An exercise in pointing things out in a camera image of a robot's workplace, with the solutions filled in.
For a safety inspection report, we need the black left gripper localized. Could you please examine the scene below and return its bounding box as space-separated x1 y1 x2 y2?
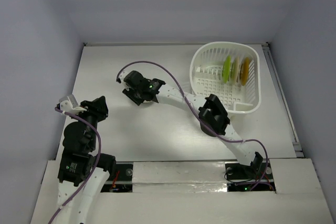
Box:
71 94 109 149

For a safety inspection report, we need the lime green plate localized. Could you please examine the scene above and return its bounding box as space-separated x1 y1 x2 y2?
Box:
222 55 232 83

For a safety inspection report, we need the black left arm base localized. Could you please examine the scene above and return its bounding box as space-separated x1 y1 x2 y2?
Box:
101 163 133 193

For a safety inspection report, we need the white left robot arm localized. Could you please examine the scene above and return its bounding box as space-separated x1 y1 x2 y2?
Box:
49 95 116 223

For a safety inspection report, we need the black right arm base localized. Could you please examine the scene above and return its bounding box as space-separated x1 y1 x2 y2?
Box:
224 163 276 192

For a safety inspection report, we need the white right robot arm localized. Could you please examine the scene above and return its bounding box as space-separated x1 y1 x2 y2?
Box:
117 70 263 178

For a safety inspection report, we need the white plastic dish rack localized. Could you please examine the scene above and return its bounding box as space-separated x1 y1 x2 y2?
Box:
190 41 261 114

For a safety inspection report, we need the beige speckled plate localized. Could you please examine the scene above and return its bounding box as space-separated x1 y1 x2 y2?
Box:
230 56 239 84

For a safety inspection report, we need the mustard yellow plate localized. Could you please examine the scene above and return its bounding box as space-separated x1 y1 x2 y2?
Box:
239 57 250 86

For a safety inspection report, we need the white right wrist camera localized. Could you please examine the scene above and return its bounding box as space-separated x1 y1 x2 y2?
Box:
116 74 123 83

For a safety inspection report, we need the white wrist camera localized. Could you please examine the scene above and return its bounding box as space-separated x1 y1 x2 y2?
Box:
116 74 123 83
56 94 87 115

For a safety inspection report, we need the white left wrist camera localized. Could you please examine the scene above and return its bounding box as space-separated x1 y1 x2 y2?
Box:
56 94 87 115

